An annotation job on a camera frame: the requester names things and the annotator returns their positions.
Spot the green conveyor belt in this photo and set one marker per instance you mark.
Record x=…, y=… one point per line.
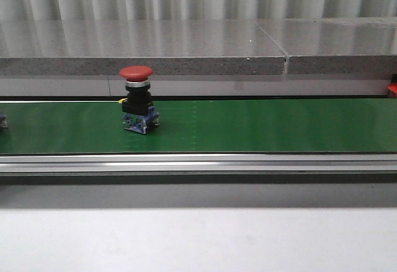
x=266, y=125

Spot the grey stone slab right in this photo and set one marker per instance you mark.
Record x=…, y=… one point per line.
x=356, y=48

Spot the aluminium conveyor side rail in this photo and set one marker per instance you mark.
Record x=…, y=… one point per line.
x=199, y=168

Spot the grey stone slab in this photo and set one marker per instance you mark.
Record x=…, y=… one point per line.
x=356, y=48
x=169, y=47

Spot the red plastic tray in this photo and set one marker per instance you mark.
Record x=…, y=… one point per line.
x=392, y=90

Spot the grey stone slab left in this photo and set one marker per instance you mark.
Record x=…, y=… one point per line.
x=169, y=47

